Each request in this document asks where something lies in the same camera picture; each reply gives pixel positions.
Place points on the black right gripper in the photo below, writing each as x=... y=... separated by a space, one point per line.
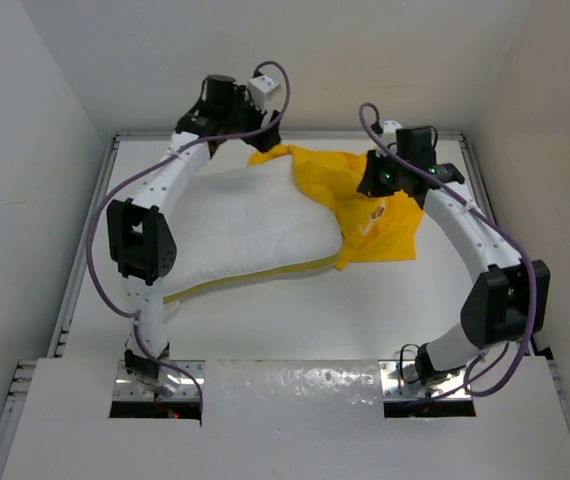
x=368 y=185

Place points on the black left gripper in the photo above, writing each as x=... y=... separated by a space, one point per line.
x=265 y=139

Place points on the yellow pillowcase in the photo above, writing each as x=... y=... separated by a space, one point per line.
x=373 y=230

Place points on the white pillow yellow border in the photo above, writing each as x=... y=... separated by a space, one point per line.
x=242 y=225

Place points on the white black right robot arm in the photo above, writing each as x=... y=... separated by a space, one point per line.
x=508 y=298

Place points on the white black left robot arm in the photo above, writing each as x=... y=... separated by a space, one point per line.
x=140 y=240

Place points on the white front cover board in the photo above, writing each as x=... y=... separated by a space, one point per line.
x=287 y=420

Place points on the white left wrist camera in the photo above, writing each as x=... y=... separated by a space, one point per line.
x=261 y=90

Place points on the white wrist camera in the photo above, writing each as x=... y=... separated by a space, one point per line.
x=261 y=90
x=386 y=131

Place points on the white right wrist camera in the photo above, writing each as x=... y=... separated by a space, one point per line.
x=386 y=131

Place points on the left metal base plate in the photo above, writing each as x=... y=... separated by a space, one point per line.
x=170 y=386

